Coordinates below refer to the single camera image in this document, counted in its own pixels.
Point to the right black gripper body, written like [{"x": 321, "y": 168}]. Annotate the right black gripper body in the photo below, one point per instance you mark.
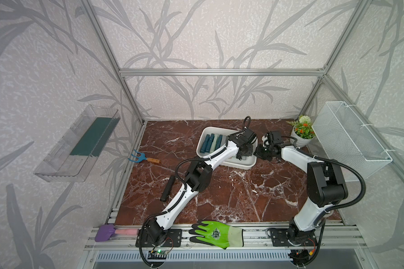
[{"x": 263, "y": 152}]

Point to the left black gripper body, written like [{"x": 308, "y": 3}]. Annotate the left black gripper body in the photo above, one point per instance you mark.
[{"x": 248, "y": 151}]

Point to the white rectangular storage box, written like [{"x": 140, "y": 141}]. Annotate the white rectangular storage box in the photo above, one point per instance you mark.
[{"x": 246, "y": 163}]

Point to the teal pruning pliers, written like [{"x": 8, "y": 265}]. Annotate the teal pruning pliers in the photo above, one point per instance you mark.
[
  {"x": 209, "y": 143},
  {"x": 219, "y": 141},
  {"x": 204, "y": 145}
]

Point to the mint green pruning pliers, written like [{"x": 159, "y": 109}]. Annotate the mint green pruning pliers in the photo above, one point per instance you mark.
[{"x": 213, "y": 146}]

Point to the black pruning pliers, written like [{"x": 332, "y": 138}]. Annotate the black pruning pliers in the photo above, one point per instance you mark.
[{"x": 165, "y": 195}]

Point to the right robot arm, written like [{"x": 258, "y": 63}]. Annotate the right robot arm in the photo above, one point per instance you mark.
[{"x": 326, "y": 188}]

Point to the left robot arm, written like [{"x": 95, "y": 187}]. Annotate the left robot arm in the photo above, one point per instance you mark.
[{"x": 195, "y": 175}]

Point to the small potted flower plant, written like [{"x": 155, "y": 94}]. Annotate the small potted flower plant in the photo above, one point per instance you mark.
[{"x": 302, "y": 131}]

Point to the roll of clear tape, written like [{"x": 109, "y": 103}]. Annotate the roll of clear tape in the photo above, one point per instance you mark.
[{"x": 327, "y": 212}]

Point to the green black work glove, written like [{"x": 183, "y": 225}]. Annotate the green black work glove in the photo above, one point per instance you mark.
[{"x": 217, "y": 234}]

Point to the blue garden hand rake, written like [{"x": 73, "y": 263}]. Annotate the blue garden hand rake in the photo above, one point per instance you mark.
[{"x": 138, "y": 157}]

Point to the purple pink garden trowel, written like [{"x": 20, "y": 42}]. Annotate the purple pink garden trowel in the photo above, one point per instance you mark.
[{"x": 105, "y": 232}]

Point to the white wire mesh basket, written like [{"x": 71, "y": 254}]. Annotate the white wire mesh basket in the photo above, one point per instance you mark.
[{"x": 345, "y": 138}]

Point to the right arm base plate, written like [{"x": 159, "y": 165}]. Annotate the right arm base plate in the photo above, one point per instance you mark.
[{"x": 291, "y": 237}]

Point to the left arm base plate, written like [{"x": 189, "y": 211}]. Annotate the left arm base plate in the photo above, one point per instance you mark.
[{"x": 172, "y": 238}]

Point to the clear plastic wall shelf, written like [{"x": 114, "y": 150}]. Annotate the clear plastic wall shelf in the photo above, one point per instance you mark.
[{"x": 76, "y": 153}]

